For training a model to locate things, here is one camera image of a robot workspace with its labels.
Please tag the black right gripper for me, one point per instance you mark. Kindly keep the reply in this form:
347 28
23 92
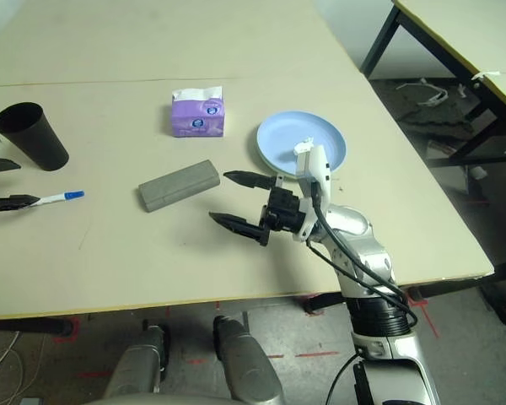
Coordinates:
282 213

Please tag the white marker with blue cap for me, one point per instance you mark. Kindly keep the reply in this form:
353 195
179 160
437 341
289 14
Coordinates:
63 196

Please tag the grey glasses case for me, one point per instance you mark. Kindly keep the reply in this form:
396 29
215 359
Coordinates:
177 185

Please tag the white tissue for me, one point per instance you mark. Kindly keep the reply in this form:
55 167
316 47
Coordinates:
302 147

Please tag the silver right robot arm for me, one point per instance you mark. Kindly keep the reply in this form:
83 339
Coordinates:
362 244

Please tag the black plastic cup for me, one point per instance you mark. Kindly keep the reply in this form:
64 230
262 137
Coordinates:
29 135

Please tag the light blue plate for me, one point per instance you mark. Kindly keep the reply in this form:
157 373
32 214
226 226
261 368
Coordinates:
278 135

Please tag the purple tissue pack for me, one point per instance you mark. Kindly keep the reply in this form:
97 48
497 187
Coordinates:
198 118

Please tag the black table base bar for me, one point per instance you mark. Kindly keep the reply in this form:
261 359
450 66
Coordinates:
25 325
455 284

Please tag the flat carton floor piece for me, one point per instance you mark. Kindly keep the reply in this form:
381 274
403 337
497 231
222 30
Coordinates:
438 149

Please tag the white plastic floor scrap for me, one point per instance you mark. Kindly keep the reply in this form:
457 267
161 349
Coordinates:
434 99

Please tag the grey floor box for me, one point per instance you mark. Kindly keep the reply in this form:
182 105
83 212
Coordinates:
31 401

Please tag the small white floor cylinder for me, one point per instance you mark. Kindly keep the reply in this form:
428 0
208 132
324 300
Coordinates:
476 172

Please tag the small white floor scrap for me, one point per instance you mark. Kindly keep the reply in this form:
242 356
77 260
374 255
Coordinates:
462 90

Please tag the white zip tie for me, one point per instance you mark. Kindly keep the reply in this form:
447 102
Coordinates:
487 75

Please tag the black caster foot bar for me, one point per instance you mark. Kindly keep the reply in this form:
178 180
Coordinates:
499 306

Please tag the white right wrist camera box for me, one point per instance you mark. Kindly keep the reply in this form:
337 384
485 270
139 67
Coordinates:
316 173

